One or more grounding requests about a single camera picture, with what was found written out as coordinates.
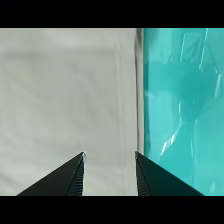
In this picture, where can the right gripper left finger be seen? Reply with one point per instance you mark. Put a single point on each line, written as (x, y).
(63, 181)

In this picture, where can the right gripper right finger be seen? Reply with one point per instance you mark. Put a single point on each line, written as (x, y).
(156, 181)

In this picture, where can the grey T-shirt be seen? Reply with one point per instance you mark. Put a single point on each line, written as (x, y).
(66, 100)

